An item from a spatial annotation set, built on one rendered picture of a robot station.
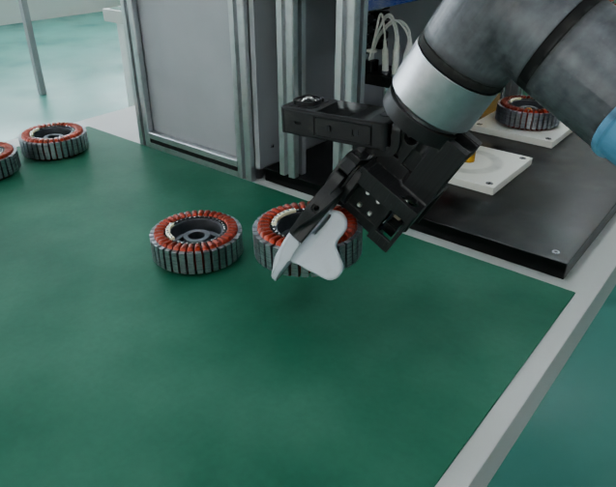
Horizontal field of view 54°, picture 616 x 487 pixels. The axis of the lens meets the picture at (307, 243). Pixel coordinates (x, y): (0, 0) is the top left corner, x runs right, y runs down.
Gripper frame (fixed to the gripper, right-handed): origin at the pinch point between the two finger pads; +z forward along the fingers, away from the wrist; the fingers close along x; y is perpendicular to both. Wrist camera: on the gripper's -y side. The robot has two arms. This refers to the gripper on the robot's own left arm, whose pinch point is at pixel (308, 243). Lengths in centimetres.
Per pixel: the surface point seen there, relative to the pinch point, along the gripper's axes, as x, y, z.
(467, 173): 37.5, 5.6, 1.9
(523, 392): -0.6, 24.5, -5.0
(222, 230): 3.6, -10.7, 11.2
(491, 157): 45.7, 6.5, 1.4
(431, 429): -9.5, 19.9, -2.6
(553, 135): 62, 11, -1
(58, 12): 409, -489, 368
